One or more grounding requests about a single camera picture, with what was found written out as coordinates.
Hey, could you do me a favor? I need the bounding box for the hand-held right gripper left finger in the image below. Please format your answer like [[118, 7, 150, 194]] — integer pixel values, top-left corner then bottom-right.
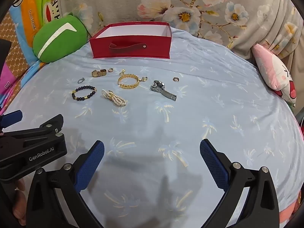
[[26, 140, 105, 228]]

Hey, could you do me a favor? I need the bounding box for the pink cloth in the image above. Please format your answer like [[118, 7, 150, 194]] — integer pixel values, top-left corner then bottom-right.
[[279, 195, 304, 226]]

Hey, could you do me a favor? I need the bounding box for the person's left hand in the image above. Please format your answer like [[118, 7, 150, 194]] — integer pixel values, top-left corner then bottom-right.
[[12, 179, 27, 226]]

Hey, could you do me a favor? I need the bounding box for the silver wristwatch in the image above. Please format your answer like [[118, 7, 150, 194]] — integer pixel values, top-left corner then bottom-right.
[[150, 80, 177, 102]]

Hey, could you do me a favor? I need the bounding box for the black bead bracelet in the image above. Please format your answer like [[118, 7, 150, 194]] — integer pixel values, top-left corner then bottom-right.
[[72, 86, 97, 101]]

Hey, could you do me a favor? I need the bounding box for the light blue palm-print bedsheet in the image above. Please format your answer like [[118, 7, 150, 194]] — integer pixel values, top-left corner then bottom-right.
[[0, 26, 304, 228]]

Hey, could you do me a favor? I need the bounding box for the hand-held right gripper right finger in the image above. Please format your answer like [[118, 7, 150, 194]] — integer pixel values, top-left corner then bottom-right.
[[199, 139, 280, 228]]

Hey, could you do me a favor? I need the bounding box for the gold chain bracelet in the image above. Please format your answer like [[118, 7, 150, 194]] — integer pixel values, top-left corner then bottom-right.
[[117, 74, 139, 89]]

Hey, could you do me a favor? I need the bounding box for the dark object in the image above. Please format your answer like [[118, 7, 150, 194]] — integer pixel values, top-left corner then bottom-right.
[[0, 40, 11, 60]]

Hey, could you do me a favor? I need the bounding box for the pink cartoon cushion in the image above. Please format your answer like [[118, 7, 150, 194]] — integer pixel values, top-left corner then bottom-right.
[[251, 43, 297, 107]]

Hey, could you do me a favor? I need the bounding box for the pearl bracelet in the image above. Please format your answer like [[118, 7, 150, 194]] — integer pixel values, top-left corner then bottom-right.
[[102, 89, 128, 107]]

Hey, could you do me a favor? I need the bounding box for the red box with strap handle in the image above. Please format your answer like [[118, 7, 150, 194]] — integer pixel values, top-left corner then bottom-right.
[[89, 21, 172, 59]]

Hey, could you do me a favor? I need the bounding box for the colourful cartoon printed blanket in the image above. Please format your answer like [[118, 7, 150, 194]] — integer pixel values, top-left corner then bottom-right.
[[0, 0, 63, 117]]

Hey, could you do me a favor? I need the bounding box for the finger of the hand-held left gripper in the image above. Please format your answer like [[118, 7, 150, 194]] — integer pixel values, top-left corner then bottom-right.
[[0, 110, 23, 131], [0, 114, 64, 148]]

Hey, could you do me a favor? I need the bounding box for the green round cushion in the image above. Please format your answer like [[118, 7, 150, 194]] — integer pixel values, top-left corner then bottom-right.
[[32, 12, 89, 64]]

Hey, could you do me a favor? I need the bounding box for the gold wristwatch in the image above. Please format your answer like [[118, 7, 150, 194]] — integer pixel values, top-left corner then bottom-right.
[[91, 69, 107, 78]]

